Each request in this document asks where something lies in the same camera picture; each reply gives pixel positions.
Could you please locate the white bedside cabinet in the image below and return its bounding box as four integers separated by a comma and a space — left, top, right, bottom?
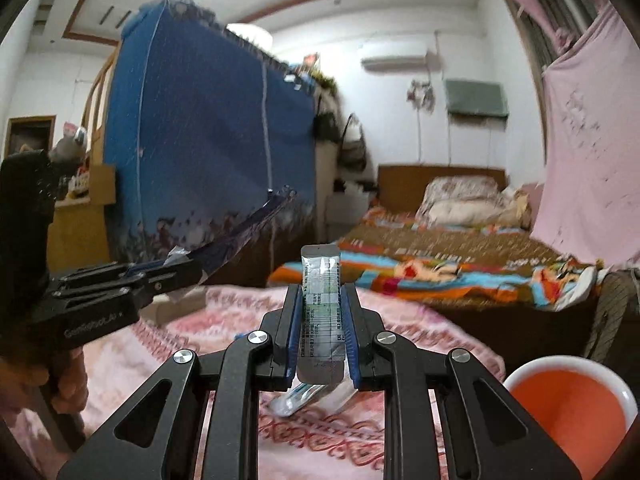
324, 179, 378, 242

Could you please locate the pink hanging sheet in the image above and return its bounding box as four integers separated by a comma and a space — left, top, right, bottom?
533, 6, 639, 266

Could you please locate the cream pillow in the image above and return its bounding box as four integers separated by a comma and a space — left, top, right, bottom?
426, 200, 530, 229

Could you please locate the red plastic basin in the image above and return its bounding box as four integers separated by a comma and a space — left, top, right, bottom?
503, 356, 639, 479

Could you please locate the clear plastic wrapper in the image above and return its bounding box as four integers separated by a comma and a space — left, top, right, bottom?
268, 377, 357, 418

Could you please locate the wooden shelf unit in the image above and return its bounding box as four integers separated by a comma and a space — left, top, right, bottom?
48, 51, 119, 272

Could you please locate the colourful striped bed quilt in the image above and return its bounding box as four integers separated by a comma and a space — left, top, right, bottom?
267, 206, 599, 311

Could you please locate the silver foil sachet wrapper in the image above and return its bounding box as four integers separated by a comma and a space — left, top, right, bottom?
297, 245, 345, 386

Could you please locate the blue fabric wardrobe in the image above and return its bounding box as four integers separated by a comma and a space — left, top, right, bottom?
104, 0, 317, 261

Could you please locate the black hanging handbag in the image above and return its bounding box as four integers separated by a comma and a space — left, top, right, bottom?
311, 96, 342, 144

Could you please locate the wooden bed headboard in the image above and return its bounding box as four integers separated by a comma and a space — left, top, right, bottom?
378, 165, 508, 212

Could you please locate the white air conditioner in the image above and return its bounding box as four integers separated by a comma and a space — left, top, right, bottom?
360, 55, 428, 73

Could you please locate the pink floral blanket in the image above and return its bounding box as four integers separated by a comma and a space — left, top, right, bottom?
0, 283, 507, 480

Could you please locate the floral pillow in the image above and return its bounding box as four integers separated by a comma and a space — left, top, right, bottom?
418, 176, 501, 216

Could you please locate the person's left hand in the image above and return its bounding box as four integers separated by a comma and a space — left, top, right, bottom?
1, 348, 89, 420

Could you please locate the hanging grey handbag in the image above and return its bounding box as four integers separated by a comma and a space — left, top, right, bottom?
337, 113, 368, 172

